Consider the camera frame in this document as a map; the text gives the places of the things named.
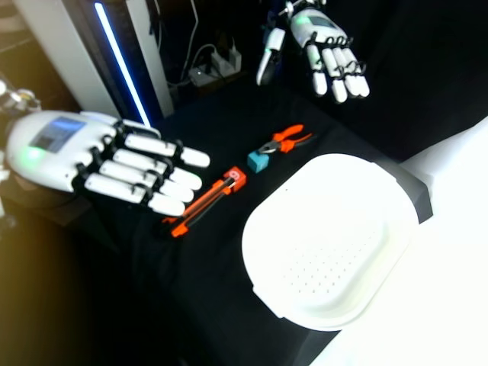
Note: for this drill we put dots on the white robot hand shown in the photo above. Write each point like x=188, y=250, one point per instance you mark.
x=316, y=26
x=53, y=156

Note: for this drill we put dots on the orange black utility knife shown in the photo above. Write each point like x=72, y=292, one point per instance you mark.
x=202, y=207

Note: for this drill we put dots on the white perforated basin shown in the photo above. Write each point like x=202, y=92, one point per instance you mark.
x=324, y=236

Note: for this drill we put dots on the white column with light strip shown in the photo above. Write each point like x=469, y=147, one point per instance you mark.
x=72, y=57

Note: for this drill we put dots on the white power strip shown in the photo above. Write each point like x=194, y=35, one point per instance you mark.
x=217, y=65

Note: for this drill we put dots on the blue cube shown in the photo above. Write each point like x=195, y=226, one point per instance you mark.
x=258, y=162

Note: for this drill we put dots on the black table cloth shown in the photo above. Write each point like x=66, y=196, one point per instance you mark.
x=213, y=289

